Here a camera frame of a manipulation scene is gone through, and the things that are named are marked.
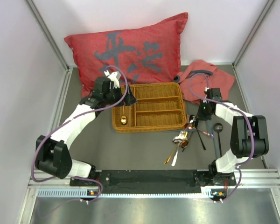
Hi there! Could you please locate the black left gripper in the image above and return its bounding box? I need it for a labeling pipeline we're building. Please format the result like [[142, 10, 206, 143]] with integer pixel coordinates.
[[104, 84, 137, 107]]

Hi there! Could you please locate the black oval spoon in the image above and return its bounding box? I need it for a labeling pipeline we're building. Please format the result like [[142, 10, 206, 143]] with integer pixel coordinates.
[[193, 116, 206, 150]]

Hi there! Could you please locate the gold spoon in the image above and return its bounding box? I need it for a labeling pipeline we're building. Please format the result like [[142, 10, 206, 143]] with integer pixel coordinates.
[[120, 106, 127, 125]]

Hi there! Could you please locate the black round spoon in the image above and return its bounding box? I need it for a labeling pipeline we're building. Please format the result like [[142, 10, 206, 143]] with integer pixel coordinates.
[[214, 123, 223, 157]]

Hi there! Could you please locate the pink handled spoon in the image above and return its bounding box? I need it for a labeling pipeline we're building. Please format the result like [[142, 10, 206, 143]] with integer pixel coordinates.
[[183, 114, 196, 130]]

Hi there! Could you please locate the blue chopstick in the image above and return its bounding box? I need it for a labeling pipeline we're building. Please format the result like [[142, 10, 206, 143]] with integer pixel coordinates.
[[206, 120, 220, 159]]

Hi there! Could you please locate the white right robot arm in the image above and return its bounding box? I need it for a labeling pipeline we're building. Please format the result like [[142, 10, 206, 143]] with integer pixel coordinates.
[[196, 87, 269, 185]]

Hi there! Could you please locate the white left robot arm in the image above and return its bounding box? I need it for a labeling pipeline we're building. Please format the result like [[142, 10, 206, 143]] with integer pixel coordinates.
[[31, 66, 137, 185]]

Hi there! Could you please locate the pink crumpled cloth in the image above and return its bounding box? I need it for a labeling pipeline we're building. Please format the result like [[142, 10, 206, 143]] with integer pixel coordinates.
[[174, 60, 235, 104]]

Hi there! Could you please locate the wicker cutlery tray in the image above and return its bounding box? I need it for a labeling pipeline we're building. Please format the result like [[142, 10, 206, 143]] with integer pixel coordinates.
[[112, 82, 186, 133]]

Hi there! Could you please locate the silver fork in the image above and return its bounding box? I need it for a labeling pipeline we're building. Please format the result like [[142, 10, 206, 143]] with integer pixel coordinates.
[[171, 131, 188, 167]]

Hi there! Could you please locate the gold fork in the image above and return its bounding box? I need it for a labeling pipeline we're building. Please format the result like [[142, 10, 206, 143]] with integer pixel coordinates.
[[164, 143, 177, 164]]

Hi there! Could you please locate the copper spoon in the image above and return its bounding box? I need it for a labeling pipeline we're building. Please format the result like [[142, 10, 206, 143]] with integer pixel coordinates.
[[180, 138, 189, 152]]

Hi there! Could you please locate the red cushion with characters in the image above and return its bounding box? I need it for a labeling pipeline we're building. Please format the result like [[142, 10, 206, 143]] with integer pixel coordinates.
[[64, 12, 188, 97]]

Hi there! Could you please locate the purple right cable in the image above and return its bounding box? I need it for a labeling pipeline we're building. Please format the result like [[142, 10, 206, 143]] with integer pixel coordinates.
[[188, 73, 254, 203]]

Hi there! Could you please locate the purple cable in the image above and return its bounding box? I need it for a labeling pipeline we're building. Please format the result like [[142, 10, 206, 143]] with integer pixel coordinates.
[[31, 65, 129, 183], [188, 73, 254, 203]]

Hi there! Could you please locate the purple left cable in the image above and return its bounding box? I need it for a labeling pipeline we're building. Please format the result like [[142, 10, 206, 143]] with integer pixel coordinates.
[[31, 65, 129, 183]]

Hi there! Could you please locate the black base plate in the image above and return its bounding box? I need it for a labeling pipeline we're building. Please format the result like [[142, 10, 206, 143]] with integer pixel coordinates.
[[70, 169, 236, 189]]

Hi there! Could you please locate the aluminium front rail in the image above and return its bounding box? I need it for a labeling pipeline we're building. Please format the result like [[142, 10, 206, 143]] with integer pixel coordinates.
[[28, 169, 280, 200]]

